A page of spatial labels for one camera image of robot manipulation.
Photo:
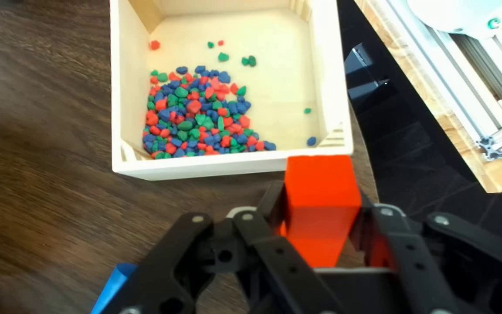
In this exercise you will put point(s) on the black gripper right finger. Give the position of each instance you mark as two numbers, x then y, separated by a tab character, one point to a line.
436	261

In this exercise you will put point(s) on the aluminium extrusion frame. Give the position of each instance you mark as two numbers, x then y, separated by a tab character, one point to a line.
470	92

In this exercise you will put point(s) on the orange rectangular block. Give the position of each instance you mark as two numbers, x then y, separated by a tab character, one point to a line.
320	197

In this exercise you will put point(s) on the coloured pebbles pile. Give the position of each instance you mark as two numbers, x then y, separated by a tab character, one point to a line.
198	115

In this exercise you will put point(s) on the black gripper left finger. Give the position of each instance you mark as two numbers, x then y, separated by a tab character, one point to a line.
221	266

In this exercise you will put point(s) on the blue cylinder block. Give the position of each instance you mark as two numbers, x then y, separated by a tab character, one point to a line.
111	287

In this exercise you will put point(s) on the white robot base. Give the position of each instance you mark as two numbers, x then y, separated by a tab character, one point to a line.
465	13

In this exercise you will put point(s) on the cardboard box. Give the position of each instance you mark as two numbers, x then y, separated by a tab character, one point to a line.
320	87

